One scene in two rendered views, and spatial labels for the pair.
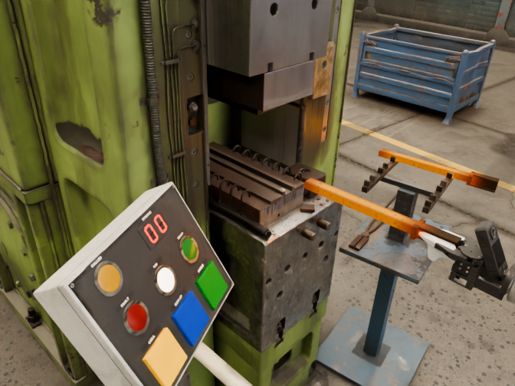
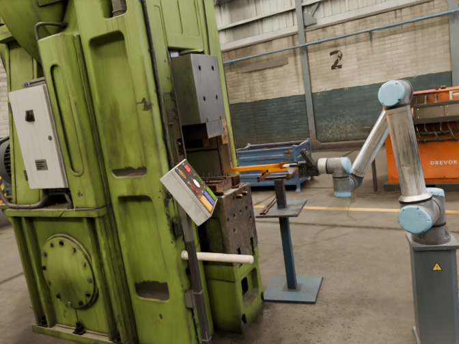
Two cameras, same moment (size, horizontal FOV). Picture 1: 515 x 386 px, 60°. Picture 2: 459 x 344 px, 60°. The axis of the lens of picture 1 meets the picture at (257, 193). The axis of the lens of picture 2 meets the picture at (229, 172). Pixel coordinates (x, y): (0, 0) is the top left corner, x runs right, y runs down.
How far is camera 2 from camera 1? 139 cm
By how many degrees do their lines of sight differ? 24
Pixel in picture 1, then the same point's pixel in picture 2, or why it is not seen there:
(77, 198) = (121, 209)
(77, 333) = (177, 190)
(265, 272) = (225, 213)
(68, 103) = (117, 159)
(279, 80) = (211, 125)
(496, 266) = (311, 162)
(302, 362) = (255, 291)
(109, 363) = (190, 199)
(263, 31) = (202, 106)
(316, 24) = (218, 105)
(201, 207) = not seen: hidden behind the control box
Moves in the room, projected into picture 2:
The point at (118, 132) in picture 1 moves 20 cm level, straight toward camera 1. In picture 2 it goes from (156, 151) to (171, 151)
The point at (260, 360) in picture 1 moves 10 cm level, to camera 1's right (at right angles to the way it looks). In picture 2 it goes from (233, 272) to (248, 268)
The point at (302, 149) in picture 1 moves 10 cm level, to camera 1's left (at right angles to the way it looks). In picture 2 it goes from (223, 170) to (210, 173)
